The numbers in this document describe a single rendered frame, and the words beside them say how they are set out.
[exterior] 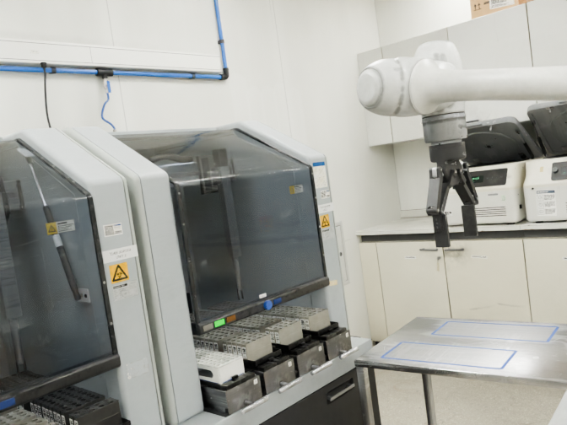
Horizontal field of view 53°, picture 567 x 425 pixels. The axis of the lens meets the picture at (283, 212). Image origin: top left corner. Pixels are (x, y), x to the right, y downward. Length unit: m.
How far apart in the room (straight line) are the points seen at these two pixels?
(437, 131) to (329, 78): 2.90
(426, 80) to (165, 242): 0.87
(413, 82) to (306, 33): 2.96
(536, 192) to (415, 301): 1.10
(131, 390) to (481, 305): 2.65
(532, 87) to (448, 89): 0.14
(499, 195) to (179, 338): 2.42
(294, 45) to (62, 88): 1.67
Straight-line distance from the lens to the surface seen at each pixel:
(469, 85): 1.05
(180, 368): 1.67
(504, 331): 1.88
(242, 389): 1.71
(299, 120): 3.77
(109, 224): 1.51
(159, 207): 1.60
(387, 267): 4.06
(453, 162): 1.26
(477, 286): 3.77
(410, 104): 1.08
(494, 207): 3.63
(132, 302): 1.55
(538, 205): 3.54
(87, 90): 2.84
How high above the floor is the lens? 1.39
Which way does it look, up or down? 4 degrees down
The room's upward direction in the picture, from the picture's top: 8 degrees counter-clockwise
